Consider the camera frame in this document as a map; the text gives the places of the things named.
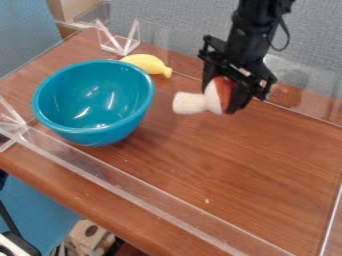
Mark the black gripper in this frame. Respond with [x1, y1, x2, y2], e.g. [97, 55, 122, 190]
[198, 35, 277, 114]

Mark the white brown toy mushroom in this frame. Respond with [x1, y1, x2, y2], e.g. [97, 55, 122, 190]
[173, 76, 237, 115]

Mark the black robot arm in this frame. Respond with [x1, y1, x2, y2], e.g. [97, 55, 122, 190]
[198, 0, 296, 114]

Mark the blue bowl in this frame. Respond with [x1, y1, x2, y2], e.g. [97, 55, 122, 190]
[33, 59, 156, 147]

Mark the clear acrylic back barrier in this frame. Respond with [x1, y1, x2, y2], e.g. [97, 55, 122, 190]
[146, 42, 342, 127]

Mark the clear acrylic barrier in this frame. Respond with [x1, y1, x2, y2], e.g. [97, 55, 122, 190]
[0, 123, 296, 256]
[146, 42, 342, 127]

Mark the yellow toy banana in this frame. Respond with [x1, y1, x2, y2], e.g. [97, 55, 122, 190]
[122, 54, 173, 78]

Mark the clear acrylic front barrier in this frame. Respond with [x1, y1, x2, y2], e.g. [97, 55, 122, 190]
[0, 123, 296, 256]

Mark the white block under table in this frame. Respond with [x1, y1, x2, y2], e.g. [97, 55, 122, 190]
[65, 219, 117, 256]

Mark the black cable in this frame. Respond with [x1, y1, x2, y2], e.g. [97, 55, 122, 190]
[269, 16, 292, 52]

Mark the clear acrylic corner bracket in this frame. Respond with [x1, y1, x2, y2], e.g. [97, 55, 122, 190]
[95, 19, 141, 56]

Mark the clear acrylic left bracket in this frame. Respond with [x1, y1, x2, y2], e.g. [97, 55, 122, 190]
[0, 96, 29, 153]

